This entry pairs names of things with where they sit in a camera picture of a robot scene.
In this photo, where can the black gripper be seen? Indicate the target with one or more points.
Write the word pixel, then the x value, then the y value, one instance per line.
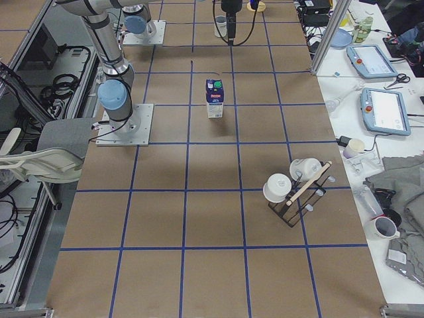
pixel 230 10

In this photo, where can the white cup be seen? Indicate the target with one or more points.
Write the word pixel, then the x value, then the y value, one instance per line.
pixel 221 26

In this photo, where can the blue white milk carton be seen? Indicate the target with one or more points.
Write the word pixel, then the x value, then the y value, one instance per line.
pixel 214 94

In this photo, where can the cream purple cup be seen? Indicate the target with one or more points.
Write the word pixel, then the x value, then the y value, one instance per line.
pixel 353 148

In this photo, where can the black electronics box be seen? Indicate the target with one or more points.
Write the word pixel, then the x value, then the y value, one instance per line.
pixel 314 13

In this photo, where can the light blue bowl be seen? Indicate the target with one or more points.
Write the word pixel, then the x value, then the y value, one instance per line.
pixel 341 39

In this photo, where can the green glass jar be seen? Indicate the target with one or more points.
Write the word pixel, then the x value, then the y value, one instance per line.
pixel 362 30

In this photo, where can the upper teach pendant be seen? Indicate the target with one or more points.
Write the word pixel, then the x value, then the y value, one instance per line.
pixel 370 62

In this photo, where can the teach pendant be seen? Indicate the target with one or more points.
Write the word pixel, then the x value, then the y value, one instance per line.
pixel 370 62
pixel 384 112

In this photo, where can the black power adapter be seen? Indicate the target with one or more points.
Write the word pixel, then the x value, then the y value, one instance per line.
pixel 343 141

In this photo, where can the white mug on rack rear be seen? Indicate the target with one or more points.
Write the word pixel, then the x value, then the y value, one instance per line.
pixel 304 169

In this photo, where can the white mug on rack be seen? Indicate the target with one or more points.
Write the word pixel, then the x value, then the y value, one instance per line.
pixel 276 188
pixel 304 169

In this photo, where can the lower teach pendant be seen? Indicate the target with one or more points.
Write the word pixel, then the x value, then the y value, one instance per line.
pixel 384 112

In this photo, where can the white mug on rack front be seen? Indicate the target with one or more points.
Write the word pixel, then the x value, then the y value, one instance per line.
pixel 276 188

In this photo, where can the black scissors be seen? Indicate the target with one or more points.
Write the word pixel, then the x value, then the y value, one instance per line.
pixel 400 78

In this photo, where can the clear plastic packaging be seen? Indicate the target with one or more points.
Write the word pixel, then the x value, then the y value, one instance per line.
pixel 366 164

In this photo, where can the grey white office chair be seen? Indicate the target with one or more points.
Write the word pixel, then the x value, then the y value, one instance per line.
pixel 59 156

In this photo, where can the grey cloth pile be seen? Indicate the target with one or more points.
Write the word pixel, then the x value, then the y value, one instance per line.
pixel 404 176

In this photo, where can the white mug red rim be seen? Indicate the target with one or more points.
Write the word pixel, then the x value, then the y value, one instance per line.
pixel 381 228

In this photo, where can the aluminium frame post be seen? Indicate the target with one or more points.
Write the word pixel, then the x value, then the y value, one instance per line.
pixel 331 30

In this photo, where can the black wire mug rack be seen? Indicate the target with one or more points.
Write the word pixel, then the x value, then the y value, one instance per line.
pixel 303 196

